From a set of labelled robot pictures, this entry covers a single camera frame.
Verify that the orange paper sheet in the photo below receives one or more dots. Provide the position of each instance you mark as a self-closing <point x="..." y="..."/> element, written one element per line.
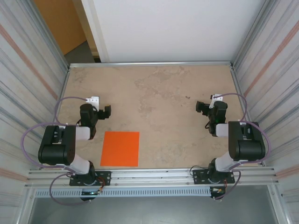
<point x="120" y="149"/>

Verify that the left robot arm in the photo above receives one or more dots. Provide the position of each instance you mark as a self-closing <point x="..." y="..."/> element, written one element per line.
<point x="56" y="151"/>

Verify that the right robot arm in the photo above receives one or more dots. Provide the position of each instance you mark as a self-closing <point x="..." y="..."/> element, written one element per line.
<point x="247" y="147"/>

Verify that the grey metal sheet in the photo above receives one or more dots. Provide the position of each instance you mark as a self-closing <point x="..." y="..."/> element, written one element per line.
<point x="149" y="210"/>

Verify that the corrugated translucent side panel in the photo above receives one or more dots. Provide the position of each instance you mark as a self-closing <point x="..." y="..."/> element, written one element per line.
<point x="275" y="70"/>
<point x="23" y="93"/>

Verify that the small circuit board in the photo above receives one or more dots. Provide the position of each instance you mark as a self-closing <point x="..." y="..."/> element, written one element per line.
<point x="90" y="193"/>
<point x="218" y="191"/>

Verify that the brown wooden door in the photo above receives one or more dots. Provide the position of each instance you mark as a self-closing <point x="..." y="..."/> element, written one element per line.
<point x="58" y="23"/>

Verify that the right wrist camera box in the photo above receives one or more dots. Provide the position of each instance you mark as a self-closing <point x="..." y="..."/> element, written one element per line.
<point x="213" y="101"/>

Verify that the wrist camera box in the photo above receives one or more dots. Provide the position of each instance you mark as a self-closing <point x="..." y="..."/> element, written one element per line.
<point x="213" y="101"/>
<point x="93" y="100"/>

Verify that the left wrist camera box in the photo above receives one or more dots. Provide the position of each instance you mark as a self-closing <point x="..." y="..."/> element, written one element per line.
<point x="93" y="100"/>

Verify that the aluminium side rail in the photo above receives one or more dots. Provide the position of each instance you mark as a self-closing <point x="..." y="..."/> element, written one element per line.
<point x="240" y="93"/>
<point x="63" y="92"/>

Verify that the slim aluminium end rail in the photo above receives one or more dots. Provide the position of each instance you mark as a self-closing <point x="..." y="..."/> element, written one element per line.
<point x="149" y="64"/>

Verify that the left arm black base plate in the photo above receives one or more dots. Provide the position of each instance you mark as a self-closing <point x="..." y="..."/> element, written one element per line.
<point x="105" y="177"/>

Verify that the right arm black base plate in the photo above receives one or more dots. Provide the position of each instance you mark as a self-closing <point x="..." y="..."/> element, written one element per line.
<point x="198" y="176"/>

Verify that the wide aluminium mounting rail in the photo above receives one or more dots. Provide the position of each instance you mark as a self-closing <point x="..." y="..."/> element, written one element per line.
<point x="149" y="174"/>

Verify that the white door frame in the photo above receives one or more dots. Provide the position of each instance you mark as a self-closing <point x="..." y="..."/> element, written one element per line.
<point x="94" y="28"/>

